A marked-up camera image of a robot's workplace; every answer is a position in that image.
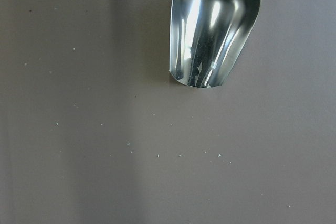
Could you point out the shiny metal scoop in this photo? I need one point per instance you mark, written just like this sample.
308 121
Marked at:
207 37

